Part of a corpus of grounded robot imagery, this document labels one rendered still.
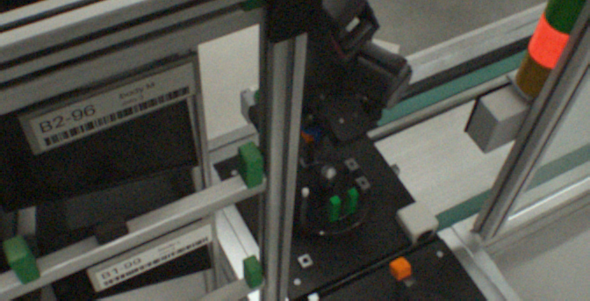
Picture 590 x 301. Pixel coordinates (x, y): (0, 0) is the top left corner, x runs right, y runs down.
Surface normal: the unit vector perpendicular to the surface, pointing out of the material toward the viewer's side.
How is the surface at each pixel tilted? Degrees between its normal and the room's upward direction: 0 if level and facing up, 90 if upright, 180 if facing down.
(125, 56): 90
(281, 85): 90
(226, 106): 0
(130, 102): 90
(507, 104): 0
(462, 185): 0
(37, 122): 90
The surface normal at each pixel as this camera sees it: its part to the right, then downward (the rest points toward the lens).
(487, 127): -0.88, 0.36
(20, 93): 0.47, 0.73
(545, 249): 0.04, -0.58
